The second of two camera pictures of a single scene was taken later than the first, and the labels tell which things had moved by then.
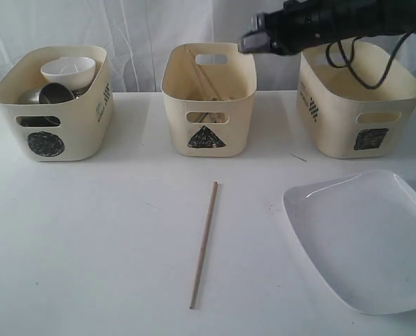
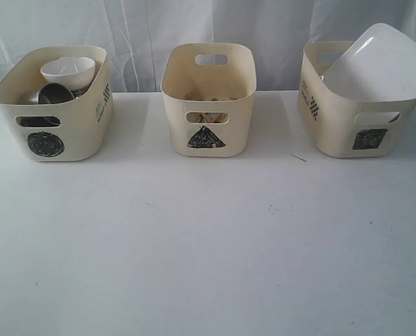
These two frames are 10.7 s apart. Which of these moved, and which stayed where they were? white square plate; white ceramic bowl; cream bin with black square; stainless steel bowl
Moved: white square plate
Stayed: cream bin with black square; white ceramic bowl; stainless steel bowl
